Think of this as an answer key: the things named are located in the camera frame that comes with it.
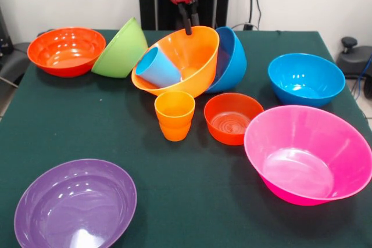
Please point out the large red-orange bowl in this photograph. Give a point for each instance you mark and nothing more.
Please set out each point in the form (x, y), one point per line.
(67, 53)

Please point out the small red bowl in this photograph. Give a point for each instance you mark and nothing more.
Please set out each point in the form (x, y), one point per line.
(226, 132)

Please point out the blue cone-shaped bowl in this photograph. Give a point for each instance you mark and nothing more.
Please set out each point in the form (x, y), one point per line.
(232, 68)

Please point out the blue cup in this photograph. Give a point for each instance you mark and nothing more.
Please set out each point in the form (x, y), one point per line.
(158, 71)

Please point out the large orange bowl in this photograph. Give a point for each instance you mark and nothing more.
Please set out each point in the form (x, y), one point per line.
(200, 68)

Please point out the black pedestal foot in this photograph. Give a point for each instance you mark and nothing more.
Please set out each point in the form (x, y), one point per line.
(11, 59)
(354, 59)

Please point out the pink bowl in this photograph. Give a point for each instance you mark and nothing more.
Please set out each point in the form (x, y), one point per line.
(299, 166)

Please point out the black equipment box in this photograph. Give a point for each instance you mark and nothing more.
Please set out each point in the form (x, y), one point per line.
(4, 33)

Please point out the purple bowl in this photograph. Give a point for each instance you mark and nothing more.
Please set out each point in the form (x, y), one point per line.
(75, 207)

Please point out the blue round bowl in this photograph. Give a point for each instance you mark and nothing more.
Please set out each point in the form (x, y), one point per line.
(305, 85)

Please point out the orange cup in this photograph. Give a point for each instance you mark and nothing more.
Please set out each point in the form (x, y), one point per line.
(174, 110)
(175, 133)

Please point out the dark green table cloth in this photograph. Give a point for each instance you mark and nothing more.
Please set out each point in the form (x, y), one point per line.
(87, 129)

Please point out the green bowl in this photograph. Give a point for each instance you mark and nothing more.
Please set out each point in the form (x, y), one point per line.
(122, 56)

